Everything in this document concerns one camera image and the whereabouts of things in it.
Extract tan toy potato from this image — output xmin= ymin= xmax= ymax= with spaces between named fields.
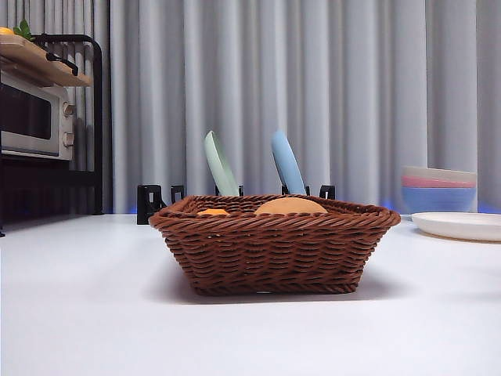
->
xmin=254 ymin=197 xmax=329 ymax=215

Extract brown wicker basket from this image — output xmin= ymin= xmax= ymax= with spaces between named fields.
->
xmin=147 ymin=193 xmax=402 ymax=297

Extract pale green plate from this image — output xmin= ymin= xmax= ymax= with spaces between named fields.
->
xmin=203 ymin=130 xmax=240 ymax=197

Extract pale blue plate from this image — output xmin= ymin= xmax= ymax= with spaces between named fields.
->
xmin=271 ymin=129 xmax=308 ymax=196

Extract black plate rack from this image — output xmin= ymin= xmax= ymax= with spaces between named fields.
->
xmin=136 ymin=183 xmax=336 ymax=226

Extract grey pleated curtain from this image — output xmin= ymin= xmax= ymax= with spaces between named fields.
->
xmin=0 ymin=0 xmax=501 ymax=215

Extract pink bowl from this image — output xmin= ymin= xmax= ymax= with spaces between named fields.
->
xmin=401 ymin=175 xmax=478 ymax=190

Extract blue bowl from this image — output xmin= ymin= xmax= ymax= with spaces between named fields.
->
xmin=401 ymin=186 xmax=478 ymax=215

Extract white plate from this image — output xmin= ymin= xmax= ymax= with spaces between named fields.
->
xmin=410 ymin=211 xmax=501 ymax=243

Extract silver toaster oven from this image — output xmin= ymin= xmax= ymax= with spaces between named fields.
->
xmin=0 ymin=72 xmax=77 ymax=162

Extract green toy leaves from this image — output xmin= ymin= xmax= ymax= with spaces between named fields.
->
xmin=13 ymin=19 xmax=35 ymax=42

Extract black metal shelf frame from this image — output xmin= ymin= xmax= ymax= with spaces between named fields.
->
xmin=0 ymin=34 xmax=105 ymax=238

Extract wooden board with black handle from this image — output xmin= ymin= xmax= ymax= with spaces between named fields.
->
xmin=0 ymin=33 xmax=94 ymax=88

